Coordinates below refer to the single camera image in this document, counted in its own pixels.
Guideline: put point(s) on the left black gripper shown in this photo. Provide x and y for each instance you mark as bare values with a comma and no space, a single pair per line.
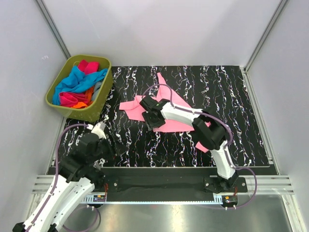
117,148

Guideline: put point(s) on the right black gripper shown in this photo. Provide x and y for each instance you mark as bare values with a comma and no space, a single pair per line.
150,125

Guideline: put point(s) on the light pink t-shirt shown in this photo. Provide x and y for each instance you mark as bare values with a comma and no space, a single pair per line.
134,110

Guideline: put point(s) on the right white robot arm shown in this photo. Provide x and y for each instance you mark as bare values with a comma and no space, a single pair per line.
209,131

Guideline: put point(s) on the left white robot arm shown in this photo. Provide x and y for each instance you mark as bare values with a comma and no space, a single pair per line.
75,178

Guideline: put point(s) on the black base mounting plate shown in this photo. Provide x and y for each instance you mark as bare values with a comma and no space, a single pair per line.
160,196

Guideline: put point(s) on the olive green plastic bin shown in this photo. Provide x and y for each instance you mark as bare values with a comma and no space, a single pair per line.
92,112

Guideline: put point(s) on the orange t-shirt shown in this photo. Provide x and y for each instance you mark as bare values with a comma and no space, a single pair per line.
84,99

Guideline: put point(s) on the grey t-shirt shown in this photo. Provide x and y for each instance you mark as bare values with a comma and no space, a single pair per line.
96,90

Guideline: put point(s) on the magenta t-shirt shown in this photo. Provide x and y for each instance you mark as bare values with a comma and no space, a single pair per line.
67,99

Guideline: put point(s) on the blue t-shirt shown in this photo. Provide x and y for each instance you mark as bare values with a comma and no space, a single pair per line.
77,82

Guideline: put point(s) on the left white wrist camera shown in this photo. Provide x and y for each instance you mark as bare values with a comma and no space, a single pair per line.
98,129

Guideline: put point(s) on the aluminium frame rail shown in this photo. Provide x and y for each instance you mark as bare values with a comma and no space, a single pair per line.
264,184

